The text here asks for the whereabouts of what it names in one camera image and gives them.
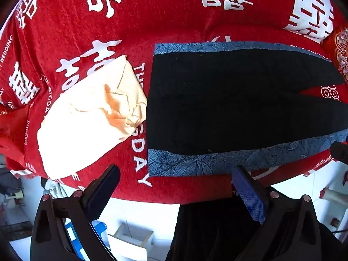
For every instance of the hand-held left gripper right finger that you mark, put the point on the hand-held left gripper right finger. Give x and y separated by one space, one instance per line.
250 195

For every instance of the person's black clothing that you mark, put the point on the person's black clothing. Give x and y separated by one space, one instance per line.
206 231

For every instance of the blue plastic container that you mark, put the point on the blue plastic container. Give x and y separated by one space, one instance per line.
100 229

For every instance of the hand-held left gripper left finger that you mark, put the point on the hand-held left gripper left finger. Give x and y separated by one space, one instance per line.
103 193

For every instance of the cream folded cloth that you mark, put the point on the cream folded cloth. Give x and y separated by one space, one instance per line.
81 130

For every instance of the red printed blanket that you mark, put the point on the red printed blanket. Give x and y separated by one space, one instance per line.
176 19

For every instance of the grey cloth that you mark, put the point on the grey cloth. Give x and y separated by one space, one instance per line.
9 180

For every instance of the white roll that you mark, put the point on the white roll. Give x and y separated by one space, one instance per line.
333 194

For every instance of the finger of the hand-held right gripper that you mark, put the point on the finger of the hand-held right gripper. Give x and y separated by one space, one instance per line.
339 152

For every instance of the red embroidered pillow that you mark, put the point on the red embroidered pillow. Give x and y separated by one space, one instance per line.
339 49

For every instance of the black pants with blue trim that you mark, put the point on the black pants with blue trim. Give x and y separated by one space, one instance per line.
217 100

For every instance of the white wooden stool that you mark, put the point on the white wooden stool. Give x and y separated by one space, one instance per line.
127 243

